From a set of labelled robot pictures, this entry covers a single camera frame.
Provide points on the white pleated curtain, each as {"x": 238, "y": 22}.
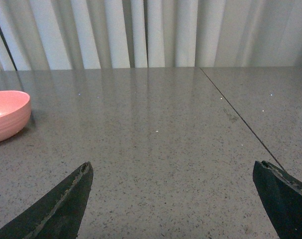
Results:
{"x": 94, "y": 34}

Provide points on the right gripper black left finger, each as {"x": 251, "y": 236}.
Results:
{"x": 58, "y": 214}

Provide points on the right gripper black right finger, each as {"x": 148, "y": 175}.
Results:
{"x": 281, "y": 196}

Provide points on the pink bowl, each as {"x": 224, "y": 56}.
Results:
{"x": 15, "y": 111}

